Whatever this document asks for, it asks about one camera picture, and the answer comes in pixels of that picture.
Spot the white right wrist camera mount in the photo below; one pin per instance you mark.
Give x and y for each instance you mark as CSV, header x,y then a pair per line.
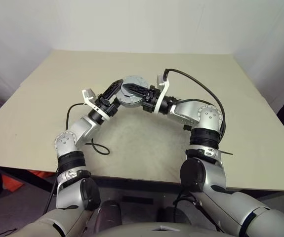
x,y
160,79

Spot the orange object under table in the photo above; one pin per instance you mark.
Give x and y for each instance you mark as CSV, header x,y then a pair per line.
x,y
12,184

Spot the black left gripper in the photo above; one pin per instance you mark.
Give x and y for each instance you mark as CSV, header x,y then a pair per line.
x,y
107,106

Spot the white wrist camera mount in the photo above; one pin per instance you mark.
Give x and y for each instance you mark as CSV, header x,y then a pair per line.
x,y
88,95
160,79

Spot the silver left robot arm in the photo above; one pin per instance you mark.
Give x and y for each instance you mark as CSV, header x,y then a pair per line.
x,y
82,128

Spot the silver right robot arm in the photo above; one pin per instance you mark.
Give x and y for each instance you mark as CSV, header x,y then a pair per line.
x,y
193,113

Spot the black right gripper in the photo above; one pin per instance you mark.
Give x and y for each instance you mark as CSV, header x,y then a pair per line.
x,y
151,98

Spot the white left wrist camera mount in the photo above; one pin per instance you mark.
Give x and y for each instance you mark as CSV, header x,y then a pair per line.
x,y
88,95

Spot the grey toothed gear ring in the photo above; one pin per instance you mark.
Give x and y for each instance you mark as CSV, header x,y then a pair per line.
x,y
129,100

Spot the grey robot torso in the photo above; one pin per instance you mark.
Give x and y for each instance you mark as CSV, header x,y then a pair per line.
x,y
156,230

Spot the dark rounded shape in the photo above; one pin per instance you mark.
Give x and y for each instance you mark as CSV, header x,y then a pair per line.
x,y
171,215
109,214

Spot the black rectangular floor block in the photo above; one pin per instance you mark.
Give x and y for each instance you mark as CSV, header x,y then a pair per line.
x,y
138,200

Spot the black table frame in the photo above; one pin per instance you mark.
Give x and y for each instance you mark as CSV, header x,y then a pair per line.
x,y
144,184

